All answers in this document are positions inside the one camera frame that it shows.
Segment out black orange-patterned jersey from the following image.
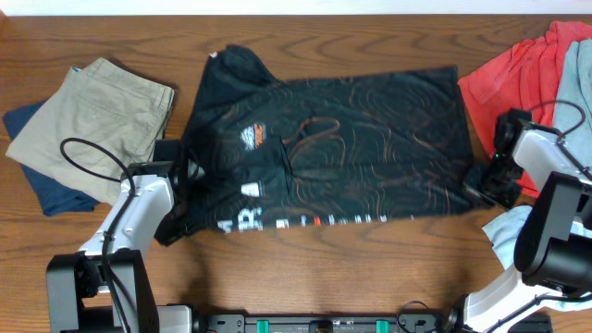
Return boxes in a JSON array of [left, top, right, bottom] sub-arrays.
[[156, 45, 474, 245]]

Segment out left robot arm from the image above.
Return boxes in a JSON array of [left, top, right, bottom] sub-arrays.
[[45, 141, 203, 332]]

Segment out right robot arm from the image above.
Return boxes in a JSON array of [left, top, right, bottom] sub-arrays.
[[442, 109, 591, 332]]

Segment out light blue t-shirt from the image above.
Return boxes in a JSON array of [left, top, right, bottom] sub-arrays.
[[482, 39, 591, 312]]

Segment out red t-shirt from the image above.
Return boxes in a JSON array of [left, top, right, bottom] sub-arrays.
[[457, 20, 592, 199]]

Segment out folded khaki trousers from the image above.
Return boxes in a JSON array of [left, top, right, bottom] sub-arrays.
[[6, 58, 175, 205]]

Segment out folded navy blue garment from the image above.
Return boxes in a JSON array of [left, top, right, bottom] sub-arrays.
[[3, 102, 99, 216]]

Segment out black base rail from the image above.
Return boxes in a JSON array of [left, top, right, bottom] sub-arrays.
[[156, 300, 554, 333]]

